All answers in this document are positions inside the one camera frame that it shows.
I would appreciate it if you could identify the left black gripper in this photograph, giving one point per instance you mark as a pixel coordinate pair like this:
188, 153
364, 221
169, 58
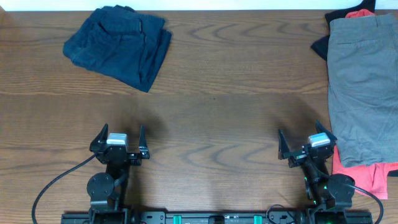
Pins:
116, 152

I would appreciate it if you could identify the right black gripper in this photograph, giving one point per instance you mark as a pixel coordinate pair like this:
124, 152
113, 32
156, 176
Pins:
297, 157

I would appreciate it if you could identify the grey shorts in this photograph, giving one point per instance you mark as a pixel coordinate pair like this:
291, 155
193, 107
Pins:
362, 90

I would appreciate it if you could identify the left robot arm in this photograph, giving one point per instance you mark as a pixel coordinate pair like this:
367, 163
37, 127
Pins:
107, 190

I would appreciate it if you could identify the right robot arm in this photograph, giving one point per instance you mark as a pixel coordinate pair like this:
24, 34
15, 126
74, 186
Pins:
331, 194

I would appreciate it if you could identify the red t-shirt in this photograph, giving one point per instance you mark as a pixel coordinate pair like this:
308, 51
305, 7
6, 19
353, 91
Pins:
367, 177

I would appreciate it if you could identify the black garment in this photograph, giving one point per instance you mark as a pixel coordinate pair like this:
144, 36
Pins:
329, 31

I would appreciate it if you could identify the folded navy blue jeans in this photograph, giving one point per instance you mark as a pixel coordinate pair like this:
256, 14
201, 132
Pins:
121, 43

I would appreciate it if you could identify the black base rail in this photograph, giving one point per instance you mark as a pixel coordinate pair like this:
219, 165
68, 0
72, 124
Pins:
273, 216

